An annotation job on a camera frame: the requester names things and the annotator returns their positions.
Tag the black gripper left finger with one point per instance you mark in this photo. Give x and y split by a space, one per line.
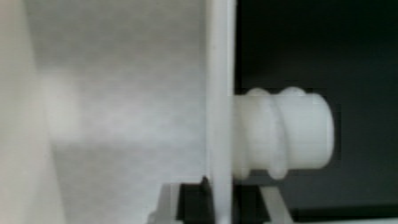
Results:
182 207

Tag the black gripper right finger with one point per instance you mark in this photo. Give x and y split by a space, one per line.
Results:
261 206

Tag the white cabinet top panel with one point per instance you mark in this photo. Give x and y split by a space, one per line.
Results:
284 132

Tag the white cabinet body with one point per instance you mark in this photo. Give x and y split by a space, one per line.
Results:
117 90

